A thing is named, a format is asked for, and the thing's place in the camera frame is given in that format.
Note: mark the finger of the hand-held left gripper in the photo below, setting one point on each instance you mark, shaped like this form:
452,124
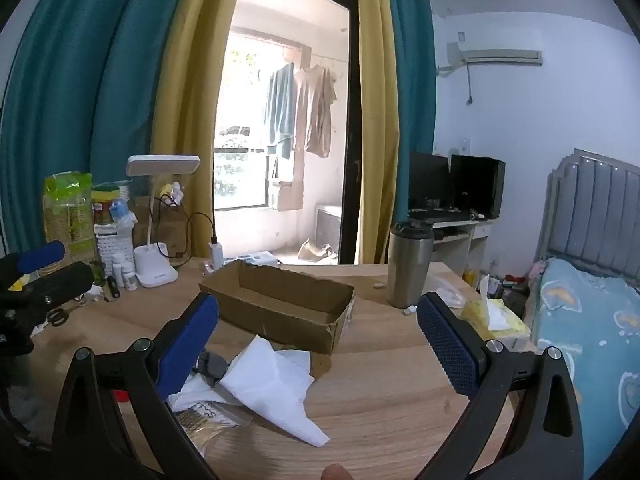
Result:
65,282
42,254

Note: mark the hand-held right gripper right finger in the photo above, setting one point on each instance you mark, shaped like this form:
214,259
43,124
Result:
447,350

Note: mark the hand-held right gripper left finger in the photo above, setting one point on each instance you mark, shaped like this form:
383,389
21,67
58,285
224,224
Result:
192,340

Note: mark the grey sock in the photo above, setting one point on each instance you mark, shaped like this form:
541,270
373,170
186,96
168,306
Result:
210,366

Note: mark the brown cardboard box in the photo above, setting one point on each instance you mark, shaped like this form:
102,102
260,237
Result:
270,332

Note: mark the white paper towel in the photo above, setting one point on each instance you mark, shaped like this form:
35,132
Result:
270,385

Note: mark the person's right hand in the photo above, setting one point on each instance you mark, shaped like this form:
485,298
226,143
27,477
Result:
337,473

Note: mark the black scissors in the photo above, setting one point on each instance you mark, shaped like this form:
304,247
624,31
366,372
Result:
58,316

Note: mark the black flashlight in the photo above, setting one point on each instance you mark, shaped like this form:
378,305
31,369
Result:
113,289

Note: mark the green snack bag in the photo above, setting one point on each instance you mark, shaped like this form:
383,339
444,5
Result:
67,210

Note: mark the small white bottle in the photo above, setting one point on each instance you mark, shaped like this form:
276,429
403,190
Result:
119,270
130,281

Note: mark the white plastic basket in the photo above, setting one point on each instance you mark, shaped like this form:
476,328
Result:
112,250

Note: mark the yellow tissue pack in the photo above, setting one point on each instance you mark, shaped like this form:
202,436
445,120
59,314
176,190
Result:
510,332

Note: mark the can with yellow lid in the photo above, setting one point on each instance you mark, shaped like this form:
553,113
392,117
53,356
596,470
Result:
103,207

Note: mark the white desk lamp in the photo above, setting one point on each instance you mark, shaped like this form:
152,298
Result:
155,265

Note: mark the clear printed plastic bag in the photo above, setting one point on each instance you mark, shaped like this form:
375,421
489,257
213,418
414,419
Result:
210,422

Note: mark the white charger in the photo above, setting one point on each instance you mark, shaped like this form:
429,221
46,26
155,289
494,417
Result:
216,254

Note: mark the stainless steel tumbler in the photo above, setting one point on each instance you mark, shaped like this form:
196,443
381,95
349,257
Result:
407,270

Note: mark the blue packet in plastic wrap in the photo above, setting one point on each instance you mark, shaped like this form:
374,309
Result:
122,211

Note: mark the white computer desk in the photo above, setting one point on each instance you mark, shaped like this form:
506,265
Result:
460,250

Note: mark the white power strip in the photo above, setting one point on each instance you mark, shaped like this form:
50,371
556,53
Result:
260,259

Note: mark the brown cardboard sheet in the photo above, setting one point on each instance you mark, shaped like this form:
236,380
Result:
170,232

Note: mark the black keyboard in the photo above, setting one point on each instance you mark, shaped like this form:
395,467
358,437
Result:
432,216

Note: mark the small yellow toy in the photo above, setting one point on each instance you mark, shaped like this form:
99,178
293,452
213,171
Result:
170,193

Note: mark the blue cartoon print blanket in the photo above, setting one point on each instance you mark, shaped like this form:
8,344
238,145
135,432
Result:
590,320

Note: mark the brown paper bag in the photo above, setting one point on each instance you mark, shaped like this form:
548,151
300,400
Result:
315,252

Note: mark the black computer case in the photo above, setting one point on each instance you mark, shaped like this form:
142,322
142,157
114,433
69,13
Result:
477,185

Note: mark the black monitor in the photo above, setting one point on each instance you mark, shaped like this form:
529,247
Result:
429,180

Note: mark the wide teal curtain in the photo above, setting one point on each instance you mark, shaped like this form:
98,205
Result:
75,85

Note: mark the grey padded headboard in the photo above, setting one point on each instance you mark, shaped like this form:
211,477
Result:
590,210

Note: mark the wide yellow curtain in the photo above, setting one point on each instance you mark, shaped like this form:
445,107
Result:
195,100

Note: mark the hanging blue shirt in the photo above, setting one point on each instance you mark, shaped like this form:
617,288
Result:
280,110

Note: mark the narrow yellow curtain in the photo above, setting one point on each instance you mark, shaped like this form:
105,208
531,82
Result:
375,110

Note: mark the hanging beige shirt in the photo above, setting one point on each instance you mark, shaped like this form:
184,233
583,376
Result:
315,110

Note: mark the narrow teal curtain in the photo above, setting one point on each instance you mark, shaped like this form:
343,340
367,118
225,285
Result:
415,85

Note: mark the white air conditioner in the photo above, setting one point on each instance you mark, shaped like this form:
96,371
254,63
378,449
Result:
495,42

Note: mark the black sliding door frame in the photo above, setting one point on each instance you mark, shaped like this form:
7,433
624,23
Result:
351,135

